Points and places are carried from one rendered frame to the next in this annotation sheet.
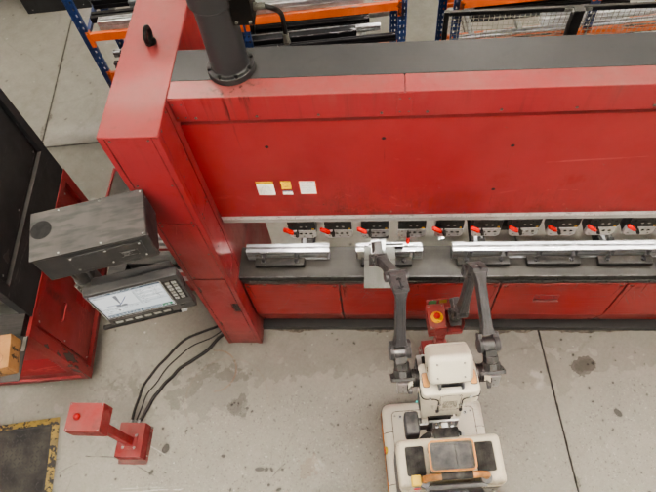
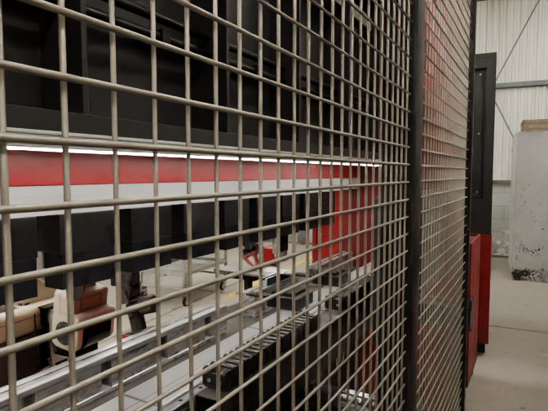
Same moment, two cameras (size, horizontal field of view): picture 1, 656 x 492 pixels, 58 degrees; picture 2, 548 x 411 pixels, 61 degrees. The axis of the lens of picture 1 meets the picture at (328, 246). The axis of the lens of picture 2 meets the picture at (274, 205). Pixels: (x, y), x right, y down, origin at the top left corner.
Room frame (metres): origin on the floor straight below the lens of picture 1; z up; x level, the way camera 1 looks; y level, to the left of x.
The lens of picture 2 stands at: (2.29, -2.11, 1.41)
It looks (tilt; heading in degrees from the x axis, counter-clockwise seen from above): 4 degrees down; 110
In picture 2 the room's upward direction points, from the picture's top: straight up
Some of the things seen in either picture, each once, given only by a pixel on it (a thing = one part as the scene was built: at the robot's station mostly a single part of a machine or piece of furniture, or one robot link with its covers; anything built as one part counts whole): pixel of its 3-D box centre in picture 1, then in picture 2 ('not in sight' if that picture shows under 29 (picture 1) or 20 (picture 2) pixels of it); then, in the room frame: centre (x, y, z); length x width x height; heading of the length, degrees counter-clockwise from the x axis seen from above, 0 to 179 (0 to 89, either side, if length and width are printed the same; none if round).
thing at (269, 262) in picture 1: (280, 263); not in sight; (1.72, 0.30, 0.89); 0.30 x 0.05 x 0.03; 80
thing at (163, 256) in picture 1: (144, 273); not in sight; (1.63, 1.03, 1.18); 0.40 x 0.24 x 0.07; 80
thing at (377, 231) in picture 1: (375, 223); (282, 214); (1.68, -0.27, 1.24); 0.15 x 0.09 x 0.17; 80
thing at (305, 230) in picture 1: (303, 224); (321, 207); (1.74, 0.12, 1.24); 0.15 x 0.09 x 0.17; 80
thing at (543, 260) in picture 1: (553, 261); not in sight; (1.44, -1.28, 0.89); 0.30 x 0.05 x 0.03; 80
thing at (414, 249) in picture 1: (389, 250); (273, 293); (1.66, -0.35, 0.92); 0.39 x 0.06 x 0.10; 80
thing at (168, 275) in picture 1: (142, 291); not in sight; (1.39, 0.95, 1.42); 0.45 x 0.12 x 0.36; 95
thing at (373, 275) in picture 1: (380, 266); (250, 269); (1.53, -0.27, 1.00); 0.26 x 0.18 x 0.01; 170
